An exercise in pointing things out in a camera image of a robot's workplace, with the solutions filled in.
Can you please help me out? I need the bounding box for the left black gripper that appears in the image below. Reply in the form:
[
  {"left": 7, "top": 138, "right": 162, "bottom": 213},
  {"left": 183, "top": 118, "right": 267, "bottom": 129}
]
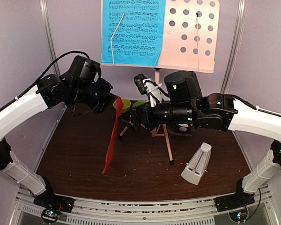
[{"left": 69, "top": 76, "right": 118, "bottom": 113}]

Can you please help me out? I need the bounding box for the red paper sheet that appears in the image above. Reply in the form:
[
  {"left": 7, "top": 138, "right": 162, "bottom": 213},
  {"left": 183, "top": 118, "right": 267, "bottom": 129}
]
[{"left": 102, "top": 96, "right": 124, "bottom": 174}]

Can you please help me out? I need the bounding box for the blue paper sheet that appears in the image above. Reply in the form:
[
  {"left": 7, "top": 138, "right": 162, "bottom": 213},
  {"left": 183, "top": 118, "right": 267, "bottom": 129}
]
[{"left": 102, "top": 0, "right": 166, "bottom": 67}]

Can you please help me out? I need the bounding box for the pink music stand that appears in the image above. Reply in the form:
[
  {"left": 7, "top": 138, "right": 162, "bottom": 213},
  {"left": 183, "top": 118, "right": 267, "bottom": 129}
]
[{"left": 99, "top": 0, "right": 220, "bottom": 166}]

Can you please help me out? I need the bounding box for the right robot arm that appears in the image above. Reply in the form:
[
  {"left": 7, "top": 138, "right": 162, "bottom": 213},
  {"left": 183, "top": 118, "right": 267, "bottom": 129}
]
[{"left": 118, "top": 71, "right": 281, "bottom": 212}]

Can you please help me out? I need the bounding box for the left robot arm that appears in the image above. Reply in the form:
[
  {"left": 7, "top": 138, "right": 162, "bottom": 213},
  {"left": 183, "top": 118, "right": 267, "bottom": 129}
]
[{"left": 0, "top": 51, "right": 117, "bottom": 214}]

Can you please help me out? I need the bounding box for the lime green bowl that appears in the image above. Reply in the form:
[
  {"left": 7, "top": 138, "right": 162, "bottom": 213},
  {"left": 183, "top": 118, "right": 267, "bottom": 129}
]
[{"left": 113, "top": 99, "right": 131, "bottom": 113}]

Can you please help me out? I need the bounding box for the green plate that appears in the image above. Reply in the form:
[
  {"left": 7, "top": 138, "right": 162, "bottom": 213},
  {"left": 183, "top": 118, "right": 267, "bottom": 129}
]
[{"left": 132, "top": 100, "right": 146, "bottom": 108}]

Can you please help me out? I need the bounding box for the dark bowl white inside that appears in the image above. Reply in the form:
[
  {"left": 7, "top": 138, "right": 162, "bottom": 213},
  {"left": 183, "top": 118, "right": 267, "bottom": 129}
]
[{"left": 168, "top": 125, "right": 196, "bottom": 137}]

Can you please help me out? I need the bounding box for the white metronome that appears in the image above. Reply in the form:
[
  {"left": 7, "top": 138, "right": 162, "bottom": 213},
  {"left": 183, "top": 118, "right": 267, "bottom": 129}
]
[{"left": 180, "top": 142, "right": 212, "bottom": 185}]

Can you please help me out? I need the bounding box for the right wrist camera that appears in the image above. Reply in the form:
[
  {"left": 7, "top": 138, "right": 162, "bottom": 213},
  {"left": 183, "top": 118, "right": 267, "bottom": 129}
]
[{"left": 133, "top": 74, "right": 169, "bottom": 107}]

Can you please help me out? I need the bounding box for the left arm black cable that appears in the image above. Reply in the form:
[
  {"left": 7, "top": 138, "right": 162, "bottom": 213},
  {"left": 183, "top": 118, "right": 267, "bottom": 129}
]
[{"left": 14, "top": 50, "right": 91, "bottom": 101}]

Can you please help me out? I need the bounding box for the left aluminium post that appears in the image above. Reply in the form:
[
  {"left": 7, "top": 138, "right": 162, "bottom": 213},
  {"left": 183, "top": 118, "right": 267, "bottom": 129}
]
[{"left": 39, "top": 0, "right": 70, "bottom": 111}]

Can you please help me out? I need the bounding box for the aluminium post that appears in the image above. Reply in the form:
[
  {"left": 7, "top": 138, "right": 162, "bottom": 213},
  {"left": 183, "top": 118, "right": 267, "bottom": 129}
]
[
  {"left": 220, "top": 0, "right": 247, "bottom": 94},
  {"left": 39, "top": 0, "right": 70, "bottom": 111}
]

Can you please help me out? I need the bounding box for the right aluminium post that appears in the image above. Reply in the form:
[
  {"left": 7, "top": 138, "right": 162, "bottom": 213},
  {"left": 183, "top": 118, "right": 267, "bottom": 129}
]
[{"left": 220, "top": 0, "right": 247, "bottom": 94}]

